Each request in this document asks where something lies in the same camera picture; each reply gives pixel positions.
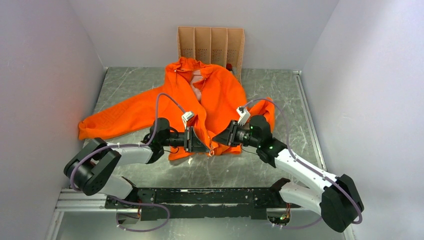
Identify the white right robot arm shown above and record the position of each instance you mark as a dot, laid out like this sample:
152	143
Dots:
334	198

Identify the red round cap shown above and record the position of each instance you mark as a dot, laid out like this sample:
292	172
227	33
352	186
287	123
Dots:
229	66

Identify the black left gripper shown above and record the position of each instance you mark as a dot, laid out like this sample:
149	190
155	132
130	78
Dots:
194	144

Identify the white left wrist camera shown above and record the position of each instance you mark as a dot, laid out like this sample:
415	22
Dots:
188	119

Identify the orange jacket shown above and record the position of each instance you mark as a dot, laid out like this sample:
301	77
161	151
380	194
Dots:
210	91

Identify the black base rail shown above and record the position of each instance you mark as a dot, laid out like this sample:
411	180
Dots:
256	203

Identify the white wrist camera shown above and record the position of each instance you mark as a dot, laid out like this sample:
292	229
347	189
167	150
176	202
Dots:
244	115
188	119

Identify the tan perforated organizer rack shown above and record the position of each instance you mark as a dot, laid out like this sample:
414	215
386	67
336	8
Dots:
213	45

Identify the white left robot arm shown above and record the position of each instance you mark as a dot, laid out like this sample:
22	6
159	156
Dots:
91	170

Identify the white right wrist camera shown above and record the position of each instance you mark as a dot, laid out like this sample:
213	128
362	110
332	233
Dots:
244	115

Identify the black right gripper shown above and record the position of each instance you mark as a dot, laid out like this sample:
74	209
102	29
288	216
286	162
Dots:
228	136

